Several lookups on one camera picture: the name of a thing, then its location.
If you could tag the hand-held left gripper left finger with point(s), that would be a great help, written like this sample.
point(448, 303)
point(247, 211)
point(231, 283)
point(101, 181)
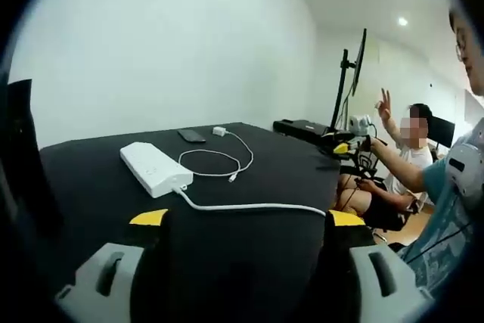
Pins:
point(113, 262)

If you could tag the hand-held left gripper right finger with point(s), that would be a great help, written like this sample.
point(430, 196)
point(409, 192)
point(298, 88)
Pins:
point(378, 266)

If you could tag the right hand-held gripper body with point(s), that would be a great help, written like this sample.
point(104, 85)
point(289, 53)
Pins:
point(361, 123)

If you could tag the white power strip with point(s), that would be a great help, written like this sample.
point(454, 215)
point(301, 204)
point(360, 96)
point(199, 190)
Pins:
point(151, 166)

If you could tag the white charger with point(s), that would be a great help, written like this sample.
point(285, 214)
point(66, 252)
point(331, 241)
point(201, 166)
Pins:
point(218, 131)

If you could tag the black phone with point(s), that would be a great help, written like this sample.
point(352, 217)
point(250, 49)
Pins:
point(191, 135)

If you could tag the black printer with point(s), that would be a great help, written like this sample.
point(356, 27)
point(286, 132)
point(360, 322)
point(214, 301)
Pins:
point(298, 126)

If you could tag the person's teal shirt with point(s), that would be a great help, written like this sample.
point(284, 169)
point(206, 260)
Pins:
point(446, 240)

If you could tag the small black monitor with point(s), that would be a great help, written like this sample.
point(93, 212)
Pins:
point(443, 132)

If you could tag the round ceiling light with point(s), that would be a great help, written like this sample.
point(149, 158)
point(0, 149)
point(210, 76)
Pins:
point(402, 21)

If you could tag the white chest device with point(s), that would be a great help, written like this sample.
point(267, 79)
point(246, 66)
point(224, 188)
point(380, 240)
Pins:
point(467, 175)

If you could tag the person's head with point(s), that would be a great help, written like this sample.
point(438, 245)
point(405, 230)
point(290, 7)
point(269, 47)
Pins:
point(470, 47)

